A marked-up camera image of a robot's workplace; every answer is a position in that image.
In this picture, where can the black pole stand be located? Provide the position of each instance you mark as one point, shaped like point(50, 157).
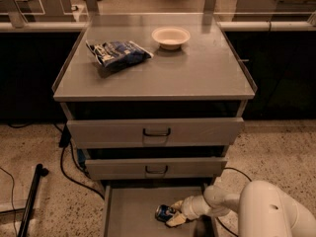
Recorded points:
point(40, 171)

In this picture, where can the white paper bowl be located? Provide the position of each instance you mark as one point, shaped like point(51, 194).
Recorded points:
point(171, 38)

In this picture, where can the top grey drawer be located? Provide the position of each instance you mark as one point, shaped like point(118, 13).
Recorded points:
point(158, 132)

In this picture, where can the blue pepsi can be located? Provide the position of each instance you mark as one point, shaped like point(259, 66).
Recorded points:
point(164, 212)

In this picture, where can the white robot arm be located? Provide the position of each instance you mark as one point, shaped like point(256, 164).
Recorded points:
point(263, 210)

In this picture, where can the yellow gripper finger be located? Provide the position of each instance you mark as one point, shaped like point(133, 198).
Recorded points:
point(177, 219)
point(177, 205)

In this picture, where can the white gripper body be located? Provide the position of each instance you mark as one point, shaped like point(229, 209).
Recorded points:
point(190, 208)

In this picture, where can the bottom grey open drawer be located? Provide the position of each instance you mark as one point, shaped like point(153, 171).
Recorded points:
point(130, 209)

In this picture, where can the blue chip bag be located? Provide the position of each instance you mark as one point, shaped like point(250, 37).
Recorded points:
point(118, 54)

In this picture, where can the white railing bar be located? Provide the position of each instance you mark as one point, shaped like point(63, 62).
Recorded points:
point(225, 26)

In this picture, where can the grey drawer cabinet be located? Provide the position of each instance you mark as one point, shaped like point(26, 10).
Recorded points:
point(200, 80)

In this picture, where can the middle grey drawer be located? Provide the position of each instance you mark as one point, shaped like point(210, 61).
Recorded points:
point(155, 168)

